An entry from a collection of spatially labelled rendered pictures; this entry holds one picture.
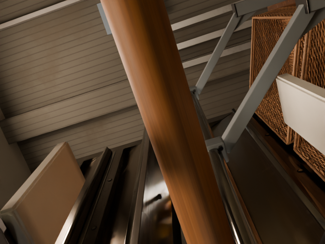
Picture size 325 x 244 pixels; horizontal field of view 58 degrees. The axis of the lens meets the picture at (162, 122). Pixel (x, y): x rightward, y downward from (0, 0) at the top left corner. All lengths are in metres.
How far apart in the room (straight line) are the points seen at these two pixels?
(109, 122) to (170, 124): 3.54
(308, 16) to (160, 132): 0.44
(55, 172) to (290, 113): 0.13
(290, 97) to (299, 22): 0.40
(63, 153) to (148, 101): 0.06
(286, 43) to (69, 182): 0.45
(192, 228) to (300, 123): 0.09
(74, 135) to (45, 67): 0.89
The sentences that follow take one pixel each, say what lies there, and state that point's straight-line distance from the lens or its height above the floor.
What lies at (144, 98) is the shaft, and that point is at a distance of 0.15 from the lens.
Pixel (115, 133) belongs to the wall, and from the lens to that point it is 3.71.
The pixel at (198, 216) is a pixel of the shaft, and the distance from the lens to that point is 0.18.
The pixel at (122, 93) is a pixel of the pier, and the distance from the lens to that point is 3.41.
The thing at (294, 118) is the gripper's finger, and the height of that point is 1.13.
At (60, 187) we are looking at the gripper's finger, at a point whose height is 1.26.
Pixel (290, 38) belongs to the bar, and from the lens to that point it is 0.56.
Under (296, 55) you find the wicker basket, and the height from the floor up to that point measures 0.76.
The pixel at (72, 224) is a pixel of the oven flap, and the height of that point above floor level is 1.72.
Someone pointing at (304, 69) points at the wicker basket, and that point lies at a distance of 1.12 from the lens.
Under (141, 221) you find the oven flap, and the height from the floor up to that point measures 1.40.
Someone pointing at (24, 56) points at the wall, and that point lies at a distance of 3.88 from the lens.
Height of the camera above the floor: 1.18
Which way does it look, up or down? 6 degrees up
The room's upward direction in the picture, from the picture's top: 107 degrees counter-clockwise
